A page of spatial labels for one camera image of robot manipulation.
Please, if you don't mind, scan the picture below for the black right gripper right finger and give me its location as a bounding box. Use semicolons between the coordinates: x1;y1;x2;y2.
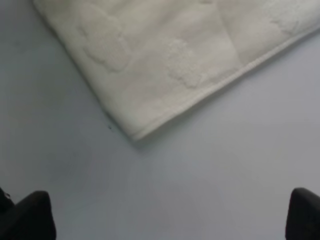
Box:
285;187;320;240

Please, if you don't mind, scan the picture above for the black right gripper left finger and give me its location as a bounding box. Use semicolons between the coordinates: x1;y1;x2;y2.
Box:
0;190;57;240

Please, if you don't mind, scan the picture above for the cream white towel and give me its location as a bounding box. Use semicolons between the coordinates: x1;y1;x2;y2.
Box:
33;0;320;140

